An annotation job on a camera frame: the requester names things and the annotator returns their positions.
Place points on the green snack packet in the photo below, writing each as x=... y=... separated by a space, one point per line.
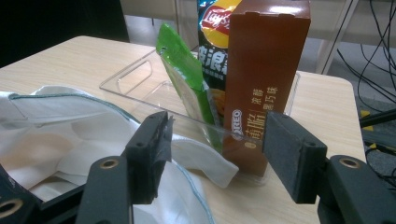
x=183 y=65

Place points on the black stand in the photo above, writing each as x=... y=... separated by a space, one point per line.
x=379 y=117

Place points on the clear plastic tray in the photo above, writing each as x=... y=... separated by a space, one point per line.
x=134 y=81

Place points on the brown cardboard box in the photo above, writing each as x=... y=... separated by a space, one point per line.
x=264 y=62

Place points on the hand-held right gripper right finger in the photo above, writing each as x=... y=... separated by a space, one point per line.
x=292 y=155

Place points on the yellow tape piece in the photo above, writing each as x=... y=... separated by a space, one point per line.
x=365 y=113

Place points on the blue potato chips bag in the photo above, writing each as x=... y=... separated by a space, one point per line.
x=214 y=62

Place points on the white canvas tote bag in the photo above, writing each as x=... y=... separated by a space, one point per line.
x=62 y=140

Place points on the black curtain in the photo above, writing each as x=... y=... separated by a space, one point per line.
x=46 y=21

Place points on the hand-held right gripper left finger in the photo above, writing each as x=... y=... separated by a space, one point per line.
x=149 y=155

